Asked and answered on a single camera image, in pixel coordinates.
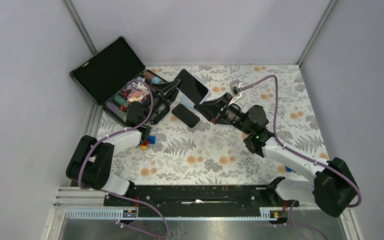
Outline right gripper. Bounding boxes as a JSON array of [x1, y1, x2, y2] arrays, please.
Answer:
[[194, 92, 253, 135]]

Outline red toy brick car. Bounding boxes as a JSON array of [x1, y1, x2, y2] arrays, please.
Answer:
[[140, 135, 157, 150]]

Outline blue toy car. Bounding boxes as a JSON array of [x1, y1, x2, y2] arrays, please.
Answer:
[[285, 166, 295, 173]]

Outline black phone from blue case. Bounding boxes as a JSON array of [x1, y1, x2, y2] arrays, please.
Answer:
[[171, 104, 200, 128]]

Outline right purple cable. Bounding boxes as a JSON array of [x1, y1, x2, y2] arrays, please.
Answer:
[[238, 74, 362, 240]]

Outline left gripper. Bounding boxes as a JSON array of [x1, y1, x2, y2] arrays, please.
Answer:
[[142, 80, 184, 124]]

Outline light blue phone case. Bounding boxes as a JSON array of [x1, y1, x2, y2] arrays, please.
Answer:
[[180, 95, 195, 110]]

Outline floral table mat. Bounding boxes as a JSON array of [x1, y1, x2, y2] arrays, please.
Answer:
[[111, 65, 328, 185]]

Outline purple cable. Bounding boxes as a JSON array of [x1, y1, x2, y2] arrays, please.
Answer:
[[76, 78, 171, 240], [238, 74, 362, 240]]

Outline triangular card box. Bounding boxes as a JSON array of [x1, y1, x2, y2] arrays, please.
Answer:
[[119, 88, 132, 99]]

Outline black poker chip case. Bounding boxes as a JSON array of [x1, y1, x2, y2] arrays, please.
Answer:
[[69, 36, 169, 126]]

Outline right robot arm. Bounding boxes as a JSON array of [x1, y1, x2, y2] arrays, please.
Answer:
[[194, 93, 362, 218]]

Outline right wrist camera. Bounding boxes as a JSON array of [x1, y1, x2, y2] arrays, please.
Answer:
[[229, 80, 242, 98]]

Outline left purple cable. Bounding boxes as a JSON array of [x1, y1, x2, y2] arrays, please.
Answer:
[[76, 78, 171, 240]]

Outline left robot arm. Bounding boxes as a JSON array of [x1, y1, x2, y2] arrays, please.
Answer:
[[65, 79, 181, 206]]

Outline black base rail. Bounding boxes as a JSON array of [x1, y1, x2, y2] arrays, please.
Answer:
[[103, 185, 292, 219]]

